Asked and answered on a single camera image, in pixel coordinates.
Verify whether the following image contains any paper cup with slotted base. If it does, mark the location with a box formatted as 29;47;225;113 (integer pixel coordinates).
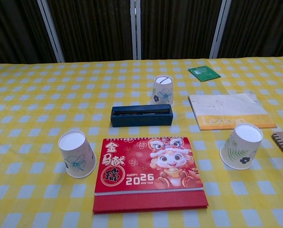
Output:
151;75;175;106

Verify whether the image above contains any dark blue pencil box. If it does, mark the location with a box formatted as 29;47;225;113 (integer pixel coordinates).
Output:
111;104;174;128

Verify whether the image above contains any green foil packet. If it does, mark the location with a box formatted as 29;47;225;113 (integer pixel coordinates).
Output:
188;65;222;82

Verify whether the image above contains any red 2026 desk calendar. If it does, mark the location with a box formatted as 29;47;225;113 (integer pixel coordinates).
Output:
92;136;209;214

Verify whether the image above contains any paper cup green fern print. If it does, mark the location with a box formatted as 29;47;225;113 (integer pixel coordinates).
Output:
219;123;264;171

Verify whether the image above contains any paper cup large blue flower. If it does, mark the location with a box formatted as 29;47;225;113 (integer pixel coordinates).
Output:
58;130;97;179

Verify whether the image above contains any yellow white checked tablecloth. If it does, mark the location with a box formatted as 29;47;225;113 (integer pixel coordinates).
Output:
0;56;283;228

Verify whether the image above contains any white yellow Lexicon book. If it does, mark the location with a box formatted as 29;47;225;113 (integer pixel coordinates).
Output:
188;91;277;131

